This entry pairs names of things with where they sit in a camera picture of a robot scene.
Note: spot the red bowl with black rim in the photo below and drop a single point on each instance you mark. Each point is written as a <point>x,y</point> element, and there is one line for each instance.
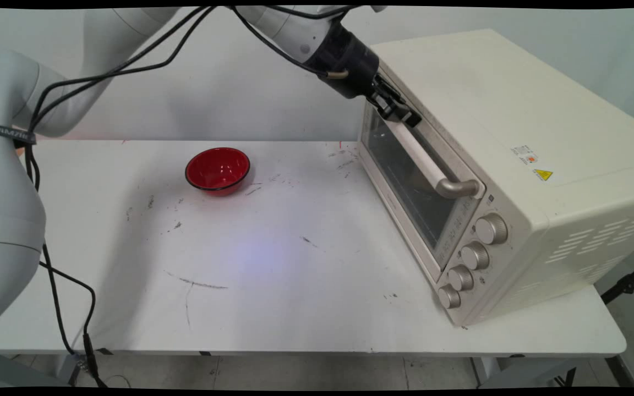
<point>217,169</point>

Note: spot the silver oven knob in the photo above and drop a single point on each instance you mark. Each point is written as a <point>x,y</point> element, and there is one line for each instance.
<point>449,297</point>
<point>461,278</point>
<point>492,229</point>
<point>475,256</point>

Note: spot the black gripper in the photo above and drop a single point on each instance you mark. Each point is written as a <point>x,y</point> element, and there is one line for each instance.
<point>350,60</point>

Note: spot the black tripod stand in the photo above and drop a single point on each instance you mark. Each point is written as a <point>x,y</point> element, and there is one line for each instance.
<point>628,285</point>

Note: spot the white label with orange mark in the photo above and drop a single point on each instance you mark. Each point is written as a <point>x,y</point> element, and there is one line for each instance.
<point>524,154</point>

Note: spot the yellow triangle warning sticker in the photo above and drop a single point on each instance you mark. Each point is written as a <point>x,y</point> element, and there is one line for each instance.
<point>543,175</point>

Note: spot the grey table leg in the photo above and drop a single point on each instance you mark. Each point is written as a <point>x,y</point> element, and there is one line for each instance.
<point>515,371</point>

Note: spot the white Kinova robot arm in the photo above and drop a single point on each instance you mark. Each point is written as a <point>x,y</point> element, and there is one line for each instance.
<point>9,209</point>

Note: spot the cream toaster oven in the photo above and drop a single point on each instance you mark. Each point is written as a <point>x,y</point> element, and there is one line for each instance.
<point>515,110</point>

